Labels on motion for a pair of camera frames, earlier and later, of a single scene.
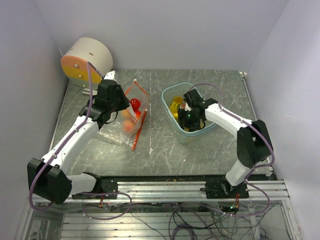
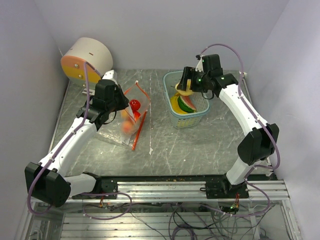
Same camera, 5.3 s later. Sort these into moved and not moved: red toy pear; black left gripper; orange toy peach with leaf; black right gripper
Moved: black right gripper
Not moved: red toy pear; black left gripper; orange toy peach with leaf
